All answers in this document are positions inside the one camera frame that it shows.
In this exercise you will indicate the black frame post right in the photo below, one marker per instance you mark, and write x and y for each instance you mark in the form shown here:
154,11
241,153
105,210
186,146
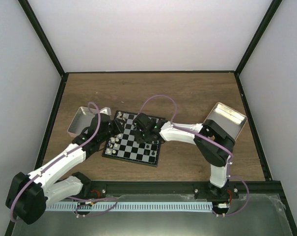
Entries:
271,11

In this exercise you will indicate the light blue slotted cable duct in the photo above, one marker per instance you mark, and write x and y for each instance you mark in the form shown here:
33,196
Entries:
134,207

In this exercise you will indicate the gold square tin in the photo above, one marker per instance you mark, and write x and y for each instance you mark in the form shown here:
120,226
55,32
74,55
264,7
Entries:
228,119

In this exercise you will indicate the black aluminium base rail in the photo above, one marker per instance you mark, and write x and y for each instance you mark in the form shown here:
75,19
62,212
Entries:
200,189

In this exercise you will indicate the black frame post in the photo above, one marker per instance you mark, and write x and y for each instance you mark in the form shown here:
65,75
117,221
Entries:
271,11
30,14

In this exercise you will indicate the black frame post left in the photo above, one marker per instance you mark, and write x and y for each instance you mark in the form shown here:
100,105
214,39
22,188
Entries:
30,14

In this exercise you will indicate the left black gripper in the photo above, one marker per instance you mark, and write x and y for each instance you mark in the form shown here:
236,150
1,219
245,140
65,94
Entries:
116,125

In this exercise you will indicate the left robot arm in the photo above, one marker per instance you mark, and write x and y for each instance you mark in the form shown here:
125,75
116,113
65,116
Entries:
30,194

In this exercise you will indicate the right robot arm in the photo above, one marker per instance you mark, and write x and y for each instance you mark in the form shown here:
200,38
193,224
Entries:
214,143

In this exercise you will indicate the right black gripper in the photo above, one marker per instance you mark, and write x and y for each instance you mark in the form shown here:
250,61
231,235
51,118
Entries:
139,139

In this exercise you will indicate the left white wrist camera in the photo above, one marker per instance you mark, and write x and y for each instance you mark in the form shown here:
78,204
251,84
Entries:
106,111

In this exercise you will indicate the black white chessboard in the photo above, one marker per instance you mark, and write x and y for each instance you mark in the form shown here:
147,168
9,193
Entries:
128,149

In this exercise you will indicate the pink square tin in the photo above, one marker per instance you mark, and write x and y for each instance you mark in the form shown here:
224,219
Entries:
81,120

